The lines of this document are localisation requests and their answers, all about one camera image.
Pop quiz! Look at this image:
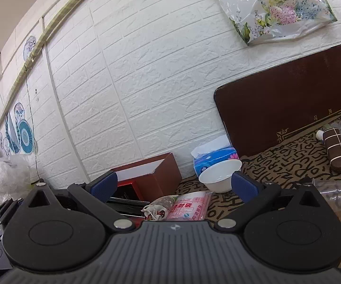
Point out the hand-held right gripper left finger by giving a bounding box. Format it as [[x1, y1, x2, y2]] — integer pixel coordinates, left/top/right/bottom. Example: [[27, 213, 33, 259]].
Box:
[[25, 171, 136, 231]]

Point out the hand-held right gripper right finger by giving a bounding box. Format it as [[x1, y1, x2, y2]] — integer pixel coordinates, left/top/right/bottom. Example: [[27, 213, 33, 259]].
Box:
[[216, 170, 327, 231]]

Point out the brown cardboard box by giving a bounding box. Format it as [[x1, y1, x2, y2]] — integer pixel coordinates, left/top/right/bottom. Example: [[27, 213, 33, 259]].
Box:
[[110, 152, 183, 202]]

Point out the white bowl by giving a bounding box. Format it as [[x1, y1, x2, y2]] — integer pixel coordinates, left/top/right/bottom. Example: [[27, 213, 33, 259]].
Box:
[[198, 159, 242, 193]]

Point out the black plastic tray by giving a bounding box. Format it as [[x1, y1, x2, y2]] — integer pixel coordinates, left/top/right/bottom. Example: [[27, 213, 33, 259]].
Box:
[[107, 200, 147, 218]]

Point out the red black gift box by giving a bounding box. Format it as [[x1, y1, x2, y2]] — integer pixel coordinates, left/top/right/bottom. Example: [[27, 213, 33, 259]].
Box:
[[108, 179, 144, 210]]

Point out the crumpled clear plastic bag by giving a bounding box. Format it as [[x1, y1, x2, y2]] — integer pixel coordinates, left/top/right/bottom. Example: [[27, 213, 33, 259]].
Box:
[[0, 155, 30, 216]]

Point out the blue tissue pack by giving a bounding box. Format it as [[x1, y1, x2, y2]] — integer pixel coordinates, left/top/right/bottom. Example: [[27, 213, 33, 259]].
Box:
[[191, 134, 239, 176]]

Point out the small clear trinket bag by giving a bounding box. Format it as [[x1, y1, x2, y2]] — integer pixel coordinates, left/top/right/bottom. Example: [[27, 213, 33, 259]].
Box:
[[141, 195, 178, 221]]

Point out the pink printed plastic packet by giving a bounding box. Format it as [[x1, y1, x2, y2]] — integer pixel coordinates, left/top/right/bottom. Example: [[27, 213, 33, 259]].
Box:
[[166, 191, 212, 222]]

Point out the dark brown board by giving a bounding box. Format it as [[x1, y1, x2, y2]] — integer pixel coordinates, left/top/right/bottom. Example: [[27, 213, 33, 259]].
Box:
[[214, 40, 341, 157]]

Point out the clear plastic cup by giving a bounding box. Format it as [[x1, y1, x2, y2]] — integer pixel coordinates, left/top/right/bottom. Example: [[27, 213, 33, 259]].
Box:
[[312, 179, 341, 212]]

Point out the brown checked wrapped roll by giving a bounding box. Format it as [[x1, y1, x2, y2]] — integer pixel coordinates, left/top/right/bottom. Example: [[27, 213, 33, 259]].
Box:
[[317, 128, 341, 172]]

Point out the floral plastic bag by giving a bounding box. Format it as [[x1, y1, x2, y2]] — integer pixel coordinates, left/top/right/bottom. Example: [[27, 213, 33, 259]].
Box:
[[202, 0, 338, 45]]

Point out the narrow blue fan wall sticker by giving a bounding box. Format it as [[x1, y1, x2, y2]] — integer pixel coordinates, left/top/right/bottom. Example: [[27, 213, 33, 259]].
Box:
[[0, 112, 18, 155]]

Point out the blue folding fan wall sticker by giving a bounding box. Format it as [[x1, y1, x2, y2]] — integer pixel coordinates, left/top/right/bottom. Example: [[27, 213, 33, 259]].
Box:
[[18, 119, 38, 155]]

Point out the thin black wall cable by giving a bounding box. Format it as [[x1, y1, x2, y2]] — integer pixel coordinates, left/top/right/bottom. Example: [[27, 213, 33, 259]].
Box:
[[25, 65, 40, 182]]

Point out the round floral plate wall sticker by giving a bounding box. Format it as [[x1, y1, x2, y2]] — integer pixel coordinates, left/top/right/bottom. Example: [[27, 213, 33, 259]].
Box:
[[13, 103, 23, 123]]

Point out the large round plate wall sticker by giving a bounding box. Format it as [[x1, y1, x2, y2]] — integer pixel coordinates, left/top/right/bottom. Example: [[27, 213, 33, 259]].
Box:
[[23, 35, 37, 60]]

